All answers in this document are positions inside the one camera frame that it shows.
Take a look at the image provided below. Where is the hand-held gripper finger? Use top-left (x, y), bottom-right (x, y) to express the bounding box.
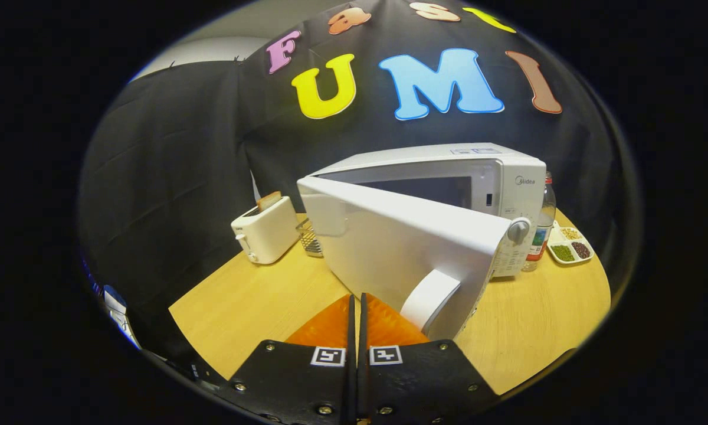
top-left (221, 293), bottom-right (358, 425)
top-left (358, 292), bottom-right (499, 425)

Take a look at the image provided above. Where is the white microwave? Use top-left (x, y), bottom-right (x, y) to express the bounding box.
top-left (297, 142), bottom-right (548, 342)

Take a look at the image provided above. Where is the white toaster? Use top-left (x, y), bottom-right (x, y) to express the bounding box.
top-left (231, 196), bottom-right (301, 264)

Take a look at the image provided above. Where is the clear bottle with red cap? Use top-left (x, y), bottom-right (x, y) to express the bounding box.
top-left (522, 171), bottom-right (557, 272)

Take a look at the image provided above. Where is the white divided dish of beans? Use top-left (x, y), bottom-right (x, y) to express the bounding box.
top-left (546, 221), bottom-right (595, 265)

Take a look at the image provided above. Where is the white and blue object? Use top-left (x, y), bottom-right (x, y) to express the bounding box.
top-left (97, 285), bottom-right (142, 350)

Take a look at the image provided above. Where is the wire mesh holder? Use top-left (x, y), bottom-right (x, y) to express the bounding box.
top-left (296, 218), bottom-right (325, 259)

